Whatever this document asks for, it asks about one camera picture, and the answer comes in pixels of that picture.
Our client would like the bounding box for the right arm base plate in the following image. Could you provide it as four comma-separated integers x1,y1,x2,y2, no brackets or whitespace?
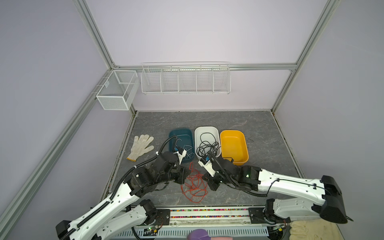
248,207,292,225

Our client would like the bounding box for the teal plastic bin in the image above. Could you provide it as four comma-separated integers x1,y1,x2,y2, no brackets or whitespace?
169,128,196,164

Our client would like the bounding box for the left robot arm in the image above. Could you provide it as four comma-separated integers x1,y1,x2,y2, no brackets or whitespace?
56,138,191,240

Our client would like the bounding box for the white knit glove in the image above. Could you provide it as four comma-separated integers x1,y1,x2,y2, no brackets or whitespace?
127,135,154,162

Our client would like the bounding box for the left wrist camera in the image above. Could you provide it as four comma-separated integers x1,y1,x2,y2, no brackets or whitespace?
174,147,187,165

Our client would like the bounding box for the red cable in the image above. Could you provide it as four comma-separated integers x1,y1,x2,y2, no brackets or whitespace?
180,161,209,204

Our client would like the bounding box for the small white mesh basket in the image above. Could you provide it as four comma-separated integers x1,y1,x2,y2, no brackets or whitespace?
96,70,140,111

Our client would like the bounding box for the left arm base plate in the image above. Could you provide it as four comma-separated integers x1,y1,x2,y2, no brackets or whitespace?
151,209,171,227

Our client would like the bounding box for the white plastic bin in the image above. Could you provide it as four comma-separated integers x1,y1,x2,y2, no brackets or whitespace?
194,126,222,160

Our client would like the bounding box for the cream glove at base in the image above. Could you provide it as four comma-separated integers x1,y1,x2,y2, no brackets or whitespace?
289,219,344,240

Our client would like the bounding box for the purple object at base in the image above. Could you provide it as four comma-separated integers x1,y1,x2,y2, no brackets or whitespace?
187,228,233,240

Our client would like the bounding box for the black cable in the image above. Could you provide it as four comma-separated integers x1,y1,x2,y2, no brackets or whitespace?
196,132,220,158

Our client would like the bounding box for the yellow plastic bin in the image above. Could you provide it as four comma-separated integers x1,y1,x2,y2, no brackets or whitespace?
220,130,249,166

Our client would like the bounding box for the long white wire basket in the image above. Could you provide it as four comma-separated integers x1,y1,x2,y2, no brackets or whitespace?
141,62,232,95

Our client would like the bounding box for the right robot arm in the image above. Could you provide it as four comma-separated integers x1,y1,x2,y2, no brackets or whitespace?
198,153,351,224

